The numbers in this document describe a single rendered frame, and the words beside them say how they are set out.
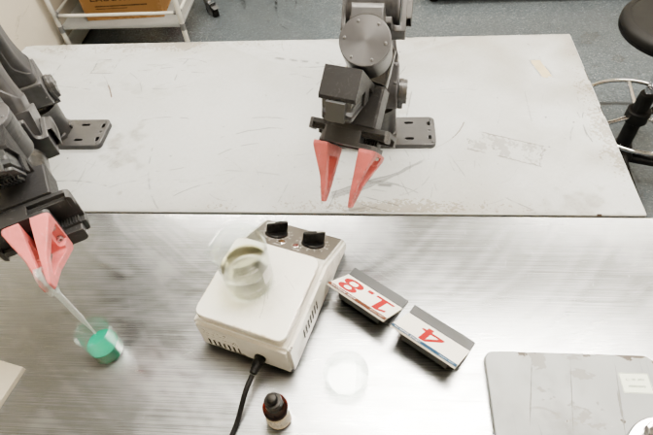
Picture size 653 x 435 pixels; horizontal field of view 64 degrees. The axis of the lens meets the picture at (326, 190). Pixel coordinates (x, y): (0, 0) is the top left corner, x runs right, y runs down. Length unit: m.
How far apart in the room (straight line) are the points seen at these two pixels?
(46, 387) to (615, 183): 0.87
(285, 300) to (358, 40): 0.31
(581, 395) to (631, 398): 0.05
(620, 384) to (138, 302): 0.63
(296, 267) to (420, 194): 0.27
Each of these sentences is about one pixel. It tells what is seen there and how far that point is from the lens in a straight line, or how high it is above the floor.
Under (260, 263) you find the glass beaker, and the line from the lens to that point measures 0.59.
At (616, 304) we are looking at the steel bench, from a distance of 0.80.
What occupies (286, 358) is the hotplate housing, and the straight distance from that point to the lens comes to 0.65.
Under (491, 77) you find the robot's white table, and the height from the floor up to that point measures 0.90.
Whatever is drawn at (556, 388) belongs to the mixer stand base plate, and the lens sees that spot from 0.71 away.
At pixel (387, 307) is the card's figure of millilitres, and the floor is 0.92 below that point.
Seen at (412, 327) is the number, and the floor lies 0.93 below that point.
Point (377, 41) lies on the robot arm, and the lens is 0.58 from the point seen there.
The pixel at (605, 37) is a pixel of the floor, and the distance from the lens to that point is 3.01.
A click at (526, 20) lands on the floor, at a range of 3.03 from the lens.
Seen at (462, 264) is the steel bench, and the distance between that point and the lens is 0.78.
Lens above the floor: 1.54
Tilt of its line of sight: 49 degrees down
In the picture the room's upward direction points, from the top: 6 degrees counter-clockwise
